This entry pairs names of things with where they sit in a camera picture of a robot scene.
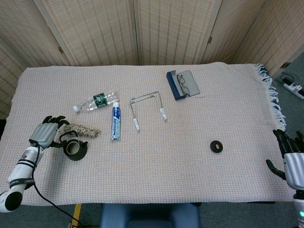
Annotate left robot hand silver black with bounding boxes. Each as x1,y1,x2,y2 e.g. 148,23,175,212
28,115,70,151

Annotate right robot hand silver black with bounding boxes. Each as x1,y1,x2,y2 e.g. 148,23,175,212
266,129,304,190

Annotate black teapot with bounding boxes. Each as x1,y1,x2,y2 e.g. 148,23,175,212
58,132,89,162

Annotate black teapot lid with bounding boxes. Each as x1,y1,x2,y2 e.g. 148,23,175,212
209,140,224,154

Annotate clear plastic water bottle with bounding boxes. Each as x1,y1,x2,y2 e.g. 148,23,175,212
73,91,119,113

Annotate blue white toothpaste tube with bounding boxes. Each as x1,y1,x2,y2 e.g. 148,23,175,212
109,102,122,142

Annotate white power strip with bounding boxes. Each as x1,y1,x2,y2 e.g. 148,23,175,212
280,73,304,100

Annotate yellow floor tape strip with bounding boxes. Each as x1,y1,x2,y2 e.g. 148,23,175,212
71,203,82,228

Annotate beige woven folding screen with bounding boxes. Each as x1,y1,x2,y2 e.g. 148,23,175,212
0,0,304,119

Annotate pink waffle tablecloth with fringe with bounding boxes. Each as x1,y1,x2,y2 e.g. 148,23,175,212
0,62,294,206

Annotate blue chair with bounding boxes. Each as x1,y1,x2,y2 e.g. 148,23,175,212
99,203,201,228

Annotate blue glasses case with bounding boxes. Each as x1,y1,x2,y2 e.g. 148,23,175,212
166,70,200,101

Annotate braided rope bundle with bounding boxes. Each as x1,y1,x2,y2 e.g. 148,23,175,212
62,123,100,139

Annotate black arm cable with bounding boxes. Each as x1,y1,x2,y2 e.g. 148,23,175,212
31,142,98,228

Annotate metal wire hook rack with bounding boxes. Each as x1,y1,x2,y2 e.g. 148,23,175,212
129,91,168,132

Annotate black frame eyeglasses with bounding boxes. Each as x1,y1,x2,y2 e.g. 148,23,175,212
176,74,190,97

